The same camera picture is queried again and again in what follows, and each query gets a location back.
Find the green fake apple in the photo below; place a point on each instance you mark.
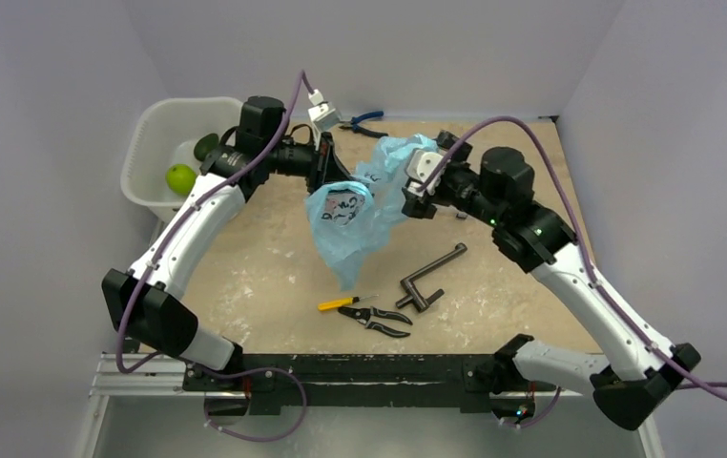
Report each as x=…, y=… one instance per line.
x=181, y=179

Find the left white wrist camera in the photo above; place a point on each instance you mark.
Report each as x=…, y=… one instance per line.
x=323, y=115

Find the light blue plastic bag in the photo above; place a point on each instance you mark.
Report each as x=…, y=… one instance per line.
x=353, y=218

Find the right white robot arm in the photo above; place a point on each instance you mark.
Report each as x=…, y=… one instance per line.
x=637, y=367

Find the black handled pliers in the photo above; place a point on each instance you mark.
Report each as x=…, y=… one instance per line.
x=368, y=318

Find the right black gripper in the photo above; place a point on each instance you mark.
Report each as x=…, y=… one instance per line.
x=419, y=203

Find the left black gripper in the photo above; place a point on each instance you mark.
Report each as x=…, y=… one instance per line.
x=324, y=166

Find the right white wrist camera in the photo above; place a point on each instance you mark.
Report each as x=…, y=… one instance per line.
x=419, y=169

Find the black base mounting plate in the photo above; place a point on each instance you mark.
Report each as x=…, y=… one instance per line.
x=296, y=394

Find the white plastic basin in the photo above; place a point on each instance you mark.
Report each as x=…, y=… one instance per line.
x=166, y=135

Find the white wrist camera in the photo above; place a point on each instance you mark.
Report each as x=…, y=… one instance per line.
x=419, y=169
x=323, y=115

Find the yellow handled screwdriver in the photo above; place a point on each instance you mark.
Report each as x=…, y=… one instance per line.
x=335, y=304

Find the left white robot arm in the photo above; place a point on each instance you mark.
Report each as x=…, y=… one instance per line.
x=144, y=301

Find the aluminium extrusion rail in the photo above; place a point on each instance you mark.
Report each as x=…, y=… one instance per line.
x=136, y=376

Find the dark metal crank handle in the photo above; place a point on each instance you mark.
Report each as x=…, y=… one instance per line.
x=416, y=295

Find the dark green fake avocado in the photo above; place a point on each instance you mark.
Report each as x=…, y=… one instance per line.
x=205, y=146

